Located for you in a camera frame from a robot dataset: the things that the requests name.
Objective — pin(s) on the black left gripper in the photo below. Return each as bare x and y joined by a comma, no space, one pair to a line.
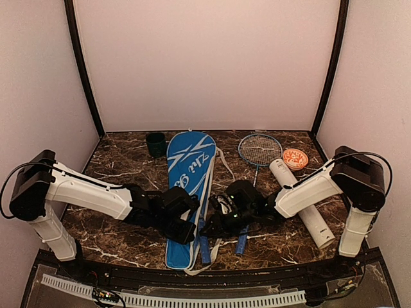
186,237

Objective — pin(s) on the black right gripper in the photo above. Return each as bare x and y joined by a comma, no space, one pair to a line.
219,228

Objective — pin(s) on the blue badminton racket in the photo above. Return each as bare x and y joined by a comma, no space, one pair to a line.
205,250
259,150

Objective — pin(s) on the blue racket bag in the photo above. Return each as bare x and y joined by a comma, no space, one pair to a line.
191,157

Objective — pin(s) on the white shuttlecock tube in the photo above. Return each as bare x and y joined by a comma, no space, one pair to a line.
311,217

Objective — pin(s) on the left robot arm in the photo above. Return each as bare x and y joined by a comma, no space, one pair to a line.
44,180

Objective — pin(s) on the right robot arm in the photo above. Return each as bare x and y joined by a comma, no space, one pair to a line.
359,175

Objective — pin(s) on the dark green cup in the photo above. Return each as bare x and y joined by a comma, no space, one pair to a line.
156,143

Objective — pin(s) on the orange patterned bowl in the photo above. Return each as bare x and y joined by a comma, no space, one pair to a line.
295,159

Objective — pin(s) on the white slotted cable duct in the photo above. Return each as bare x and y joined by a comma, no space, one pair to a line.
171,298

